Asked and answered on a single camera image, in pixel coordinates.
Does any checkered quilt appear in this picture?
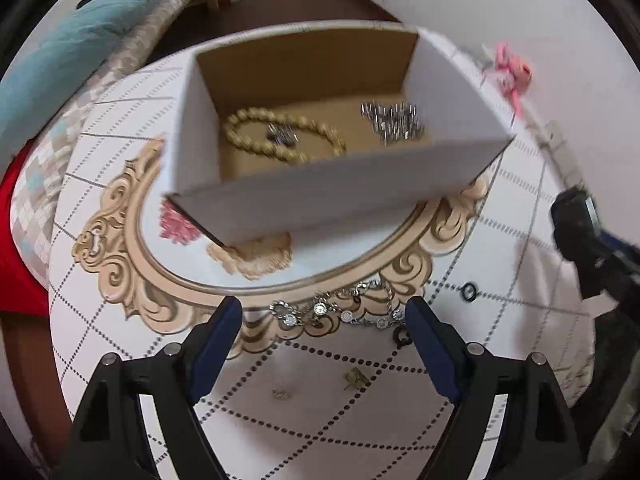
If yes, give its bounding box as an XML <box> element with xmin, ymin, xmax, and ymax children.
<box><xmin>9</xmin><ymin>0</ymin><xmax>213</xmax><ymax>281</ymax></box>

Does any silver crystal chain bracelet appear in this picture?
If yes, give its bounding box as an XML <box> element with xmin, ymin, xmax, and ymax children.
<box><xmin>269</xmin><ymin>280</ymin><xmax>407</xmax><ymax>332</ymax></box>

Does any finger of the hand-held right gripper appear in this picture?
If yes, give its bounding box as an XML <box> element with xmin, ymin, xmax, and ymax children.
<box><xmin>550</xmin><ymin>186</ymin><xmax>640</xmax><ymax>311</ymax></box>

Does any teal blanket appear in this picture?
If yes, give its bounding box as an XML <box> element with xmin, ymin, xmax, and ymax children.
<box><xmin>0</xmin><ymin>0</ymin><xmax>221</xmax><ymax>133</ymax></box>

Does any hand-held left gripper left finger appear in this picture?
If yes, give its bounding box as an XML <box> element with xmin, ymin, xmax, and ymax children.
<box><xmin>59</xmin><ymin>295</ymin><xmax>244</xmax><ymax>480</ymax></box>

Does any gold bead bracelet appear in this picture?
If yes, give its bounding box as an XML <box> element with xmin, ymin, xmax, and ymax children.
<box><xmin>223</xmin><ymin>107</ymin><xmax>347</xmax><ymax>165</ymax></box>

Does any red cloth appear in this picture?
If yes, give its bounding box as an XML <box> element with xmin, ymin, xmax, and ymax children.
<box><xmin>0</xmin><ymin>141</ymin><xmax>53</xmax><ymax>317</ymax></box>

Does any pink hair clip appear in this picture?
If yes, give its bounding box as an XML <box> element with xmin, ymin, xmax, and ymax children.
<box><xmin>482</xmin><ymin>42</ymin><xmax>533</xmax><ymax>116</ymax></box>

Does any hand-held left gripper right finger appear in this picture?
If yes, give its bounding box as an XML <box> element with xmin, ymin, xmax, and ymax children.
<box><xmin>404</xmin><ymin>296</ymin><xmax>586</xmax><ymax>480</ymax></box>

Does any silver link bracelet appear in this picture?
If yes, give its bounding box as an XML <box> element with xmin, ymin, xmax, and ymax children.
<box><xmin>360</xmin><ymin>101</ymin><xmax>426</xmax><ymax>146</ymax></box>

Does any white cardboard box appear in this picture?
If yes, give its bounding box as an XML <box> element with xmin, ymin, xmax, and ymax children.
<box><xmin>161</xmin><ymin>27</ymin><xmax>516</xmax><ymax>247</ymax></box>

